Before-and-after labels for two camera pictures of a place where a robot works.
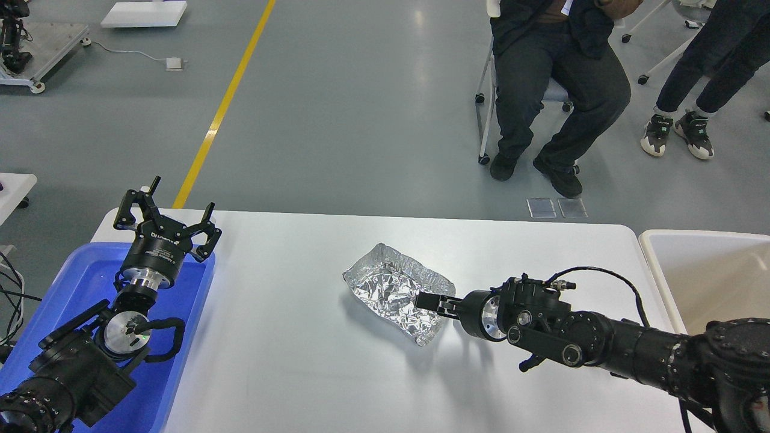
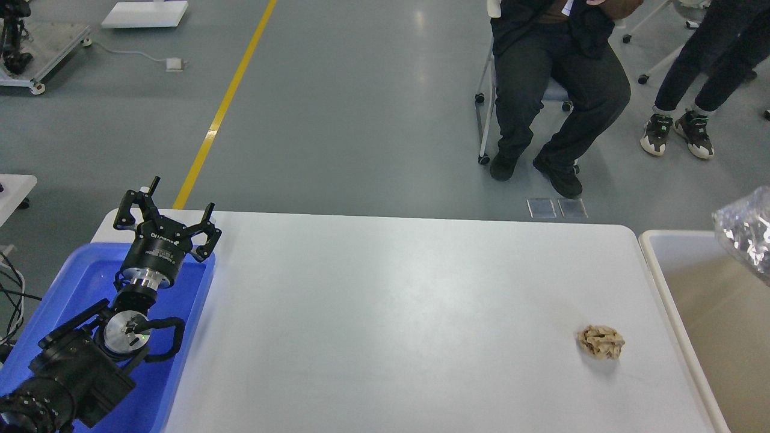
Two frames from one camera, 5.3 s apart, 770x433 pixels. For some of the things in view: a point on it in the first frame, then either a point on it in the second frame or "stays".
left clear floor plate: x=541 y=207 stays
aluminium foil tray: x=388 y=281 → x=743 y=227
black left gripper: x=156 y=253 stays
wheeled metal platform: x=49 y=44 stays
